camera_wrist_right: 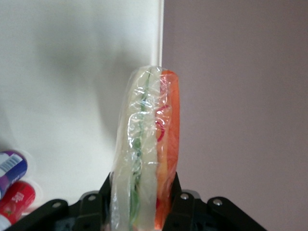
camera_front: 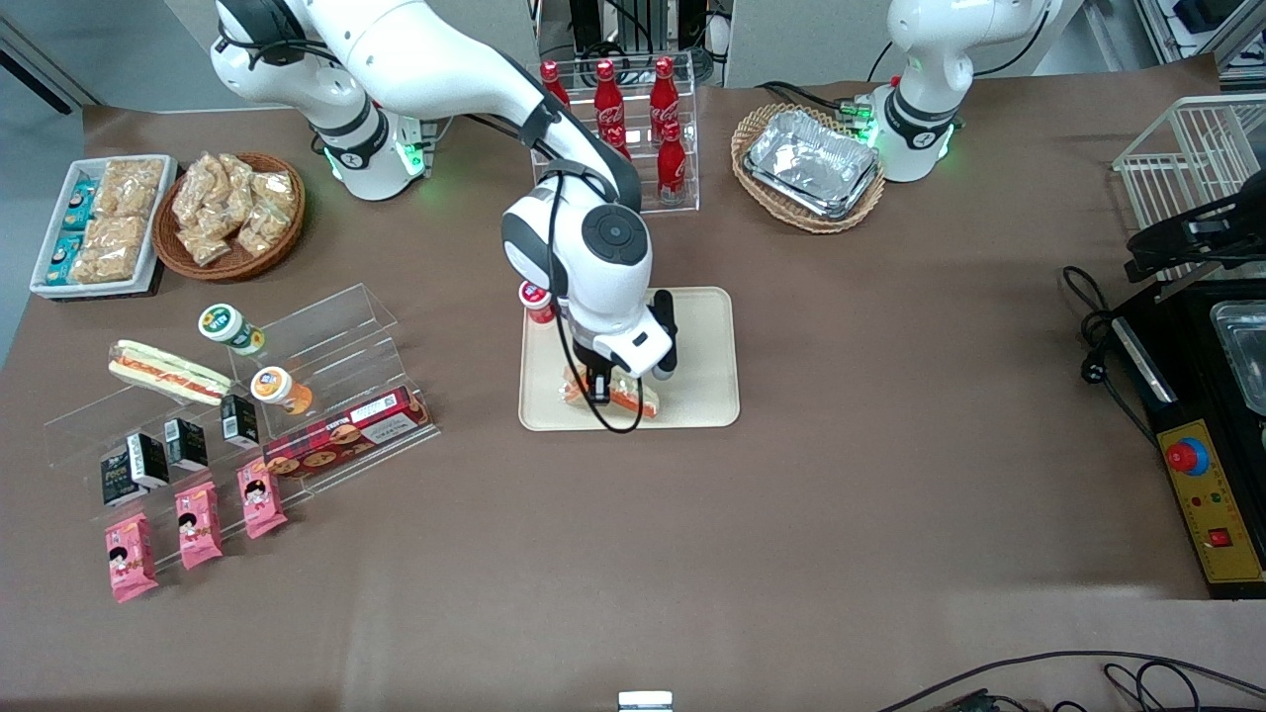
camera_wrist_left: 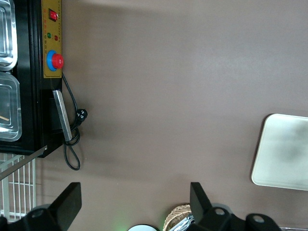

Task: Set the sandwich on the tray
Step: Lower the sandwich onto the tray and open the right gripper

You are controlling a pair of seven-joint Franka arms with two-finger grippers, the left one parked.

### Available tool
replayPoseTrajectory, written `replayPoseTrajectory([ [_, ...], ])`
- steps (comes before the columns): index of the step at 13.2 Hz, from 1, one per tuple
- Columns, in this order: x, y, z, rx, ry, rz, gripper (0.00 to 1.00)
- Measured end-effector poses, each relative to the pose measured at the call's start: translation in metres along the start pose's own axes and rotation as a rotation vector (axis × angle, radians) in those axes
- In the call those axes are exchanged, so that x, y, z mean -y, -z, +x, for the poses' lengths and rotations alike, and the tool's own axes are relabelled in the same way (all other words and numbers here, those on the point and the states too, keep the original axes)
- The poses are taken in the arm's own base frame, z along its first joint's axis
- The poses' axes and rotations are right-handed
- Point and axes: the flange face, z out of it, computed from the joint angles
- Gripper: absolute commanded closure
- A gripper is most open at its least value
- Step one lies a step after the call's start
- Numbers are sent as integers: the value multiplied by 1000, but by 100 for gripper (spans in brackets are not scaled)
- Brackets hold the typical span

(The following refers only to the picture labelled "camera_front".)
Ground teal snack packet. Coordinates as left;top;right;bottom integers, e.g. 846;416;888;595
45;233;86;287
61;176;98;231

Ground red knob on blue ring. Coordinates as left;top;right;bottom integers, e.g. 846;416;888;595
1164;436;1212;478

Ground orange lidded gum jar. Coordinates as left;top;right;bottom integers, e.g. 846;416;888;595
249;365;317;417

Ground black loose cables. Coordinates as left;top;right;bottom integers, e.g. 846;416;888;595
873;649;1266;712

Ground bagged crispy snack block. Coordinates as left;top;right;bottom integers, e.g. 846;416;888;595
97;158;166;221
71;216;151;287

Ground small black snack box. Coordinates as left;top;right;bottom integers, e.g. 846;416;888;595
219;394;261;449
162;416;211;474
127;431;171;491
98;447;147;508

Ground pink snack packet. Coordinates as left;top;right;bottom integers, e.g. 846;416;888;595
104;511;160;605
236;464;290;541
174;481;226;572

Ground dark background equipment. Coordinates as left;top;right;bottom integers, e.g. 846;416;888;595
534;0;735;88

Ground triangle sandwich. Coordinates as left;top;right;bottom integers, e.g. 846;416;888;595
558;364;663;419
107;339;235;407

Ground stacked foil containers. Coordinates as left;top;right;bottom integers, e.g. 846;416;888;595
742;109;882;221

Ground silver appliance handle bar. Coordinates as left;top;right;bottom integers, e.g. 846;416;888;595
1112;314;1180;406

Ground clear acrylic tiered display rack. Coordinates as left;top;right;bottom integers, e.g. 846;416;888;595
43;283;442;577

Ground cream plastic tray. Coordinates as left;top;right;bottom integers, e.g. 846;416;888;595
517;286;742;434

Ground light tan wicker basket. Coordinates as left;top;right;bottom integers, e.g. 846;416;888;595
730;103;888;235

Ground background metal shelving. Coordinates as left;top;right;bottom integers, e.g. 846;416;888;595
1132;0;1266;70

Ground clear bagged rice crisp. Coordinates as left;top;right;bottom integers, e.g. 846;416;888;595
252;170;300;215
181;223;236;268
235;201;294;257
220;152;263;204
171;152;228;230

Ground white wire rack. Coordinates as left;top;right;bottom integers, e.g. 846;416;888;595
1112;93;1266;260

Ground black appliance with yellow panel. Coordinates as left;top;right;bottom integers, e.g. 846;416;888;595
1111;281;1266;602

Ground red plaid cookie box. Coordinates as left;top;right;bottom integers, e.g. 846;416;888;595
261;386;434;482

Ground steel food container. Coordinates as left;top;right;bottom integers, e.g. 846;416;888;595
1208;300;1266;418

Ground dark brown wicker basket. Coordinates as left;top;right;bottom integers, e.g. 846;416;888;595
152;151;307;283

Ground green lidded gum jar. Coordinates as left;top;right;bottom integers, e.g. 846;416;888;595
197;303;267;358

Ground clear acrylic bottle rack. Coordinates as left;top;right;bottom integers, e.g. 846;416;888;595
528;61;701;215

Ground white rectangular bin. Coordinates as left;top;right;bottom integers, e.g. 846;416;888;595
29;154;180;301

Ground black arm base cable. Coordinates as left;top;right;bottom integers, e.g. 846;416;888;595
756;79;896;128

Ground black power cable with plug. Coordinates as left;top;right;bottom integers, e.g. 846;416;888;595
1060;264;1160;448

